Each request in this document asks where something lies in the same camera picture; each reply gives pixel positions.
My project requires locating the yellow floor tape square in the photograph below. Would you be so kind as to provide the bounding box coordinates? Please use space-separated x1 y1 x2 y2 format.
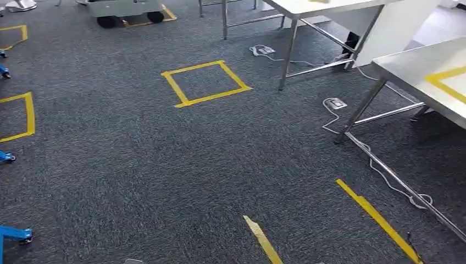
160 59 253 109
0 24 29 51
0 91 36 144

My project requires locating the short yellow floor tape strip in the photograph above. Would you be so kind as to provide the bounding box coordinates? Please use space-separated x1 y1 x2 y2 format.
242 214 284 264

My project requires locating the steel bench with white top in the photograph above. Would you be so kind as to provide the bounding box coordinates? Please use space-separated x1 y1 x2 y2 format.
262 0 387 92

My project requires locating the black box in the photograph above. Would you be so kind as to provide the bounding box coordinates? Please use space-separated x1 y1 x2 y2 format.
341 31 362 62

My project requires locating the grey cart with black wheels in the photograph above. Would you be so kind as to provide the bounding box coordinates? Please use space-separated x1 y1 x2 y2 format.
75 0 165 30

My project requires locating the long yellow floor tape strip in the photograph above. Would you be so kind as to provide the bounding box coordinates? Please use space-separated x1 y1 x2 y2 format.
335 178 424 264

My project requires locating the steel bench with yellow tape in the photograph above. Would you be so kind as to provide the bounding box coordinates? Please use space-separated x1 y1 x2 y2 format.
333 36 466 244

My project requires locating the white panel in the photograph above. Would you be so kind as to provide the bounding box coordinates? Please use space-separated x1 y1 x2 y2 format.
324 0 443 69

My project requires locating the yellow tape on bench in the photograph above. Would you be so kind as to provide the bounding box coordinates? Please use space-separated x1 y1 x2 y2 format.
425 65 466 105

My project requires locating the silver chair base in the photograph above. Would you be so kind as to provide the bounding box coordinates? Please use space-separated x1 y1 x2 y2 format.
4 0 38 13

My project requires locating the white cable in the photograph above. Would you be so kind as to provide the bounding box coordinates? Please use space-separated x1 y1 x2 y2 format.
249 44 351 68
321 97 434 211

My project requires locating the steel table frame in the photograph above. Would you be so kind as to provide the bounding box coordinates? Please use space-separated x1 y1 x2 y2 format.
198 0 287 40

